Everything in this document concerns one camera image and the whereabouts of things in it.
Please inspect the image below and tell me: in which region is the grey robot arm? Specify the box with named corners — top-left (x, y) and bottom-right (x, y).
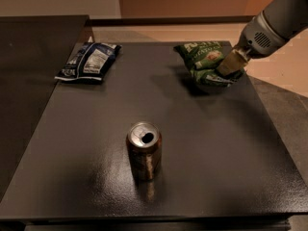
top-left (216, 0), bottom-right (308, 78)

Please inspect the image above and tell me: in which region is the blue white chip bag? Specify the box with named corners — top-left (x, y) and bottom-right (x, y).
top-left (55, 42), bottom-right (121, 82)

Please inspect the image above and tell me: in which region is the orange soda can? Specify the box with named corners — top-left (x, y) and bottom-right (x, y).
top-left (126, 121), bottom-right (162, 181)

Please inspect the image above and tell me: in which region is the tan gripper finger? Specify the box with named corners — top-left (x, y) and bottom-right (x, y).
top-left (216, 48), bottom-right (250, 78)

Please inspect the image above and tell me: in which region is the green jalapeno chip bag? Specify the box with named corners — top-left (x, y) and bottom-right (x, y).
top-left (174, 41), bottom-right (244, 88)

